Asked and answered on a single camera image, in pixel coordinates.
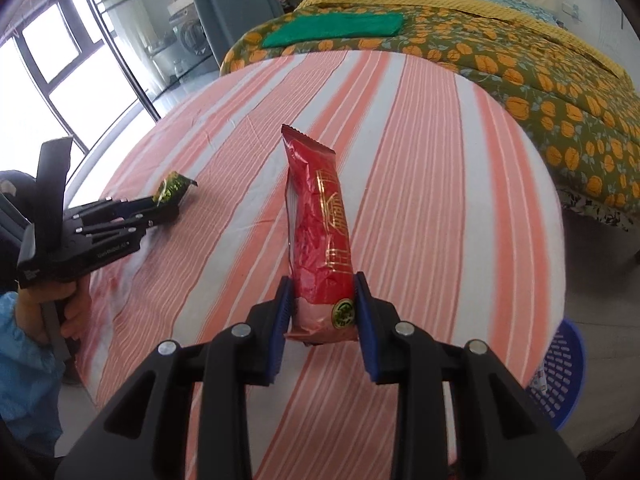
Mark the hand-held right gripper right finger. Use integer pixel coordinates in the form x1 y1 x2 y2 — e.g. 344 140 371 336
352 271 586 480

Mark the green towel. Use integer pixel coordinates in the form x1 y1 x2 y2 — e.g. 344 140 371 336
262 12 405 50

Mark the blue plastic basket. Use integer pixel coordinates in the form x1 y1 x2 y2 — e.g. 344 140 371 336
524 317 587 432

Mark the grey blue curtain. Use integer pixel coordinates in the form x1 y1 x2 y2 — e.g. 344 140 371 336
181 0 286 64

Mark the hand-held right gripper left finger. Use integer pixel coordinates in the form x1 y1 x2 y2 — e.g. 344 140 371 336
55 276 296 480

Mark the grey washing machine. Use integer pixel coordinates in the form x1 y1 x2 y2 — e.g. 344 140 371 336
167 5 209 59

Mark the yellow blanket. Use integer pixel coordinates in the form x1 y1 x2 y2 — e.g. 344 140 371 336
295 0 634 82

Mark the person's left hand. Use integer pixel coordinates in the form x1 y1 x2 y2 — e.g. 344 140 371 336
17 277 94 356

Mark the black framed window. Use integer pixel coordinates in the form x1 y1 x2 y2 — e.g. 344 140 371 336
0 0 162 192

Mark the person's left forearm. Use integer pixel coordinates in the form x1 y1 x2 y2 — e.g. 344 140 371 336
0 291 67 457

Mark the small green wrapper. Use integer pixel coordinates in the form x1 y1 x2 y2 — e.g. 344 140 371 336
152 170 199 207

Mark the red snack packet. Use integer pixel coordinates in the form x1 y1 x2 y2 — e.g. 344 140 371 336
280 124 362 346

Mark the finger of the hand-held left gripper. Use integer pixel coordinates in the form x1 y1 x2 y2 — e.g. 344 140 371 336
64 194 167 224
74 203 181 242

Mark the glass sliding door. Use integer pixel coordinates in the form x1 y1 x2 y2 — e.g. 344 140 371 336
75 0 222 122

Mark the blue patterned pillow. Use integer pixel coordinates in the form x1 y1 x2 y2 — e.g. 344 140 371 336
472 0 557 24

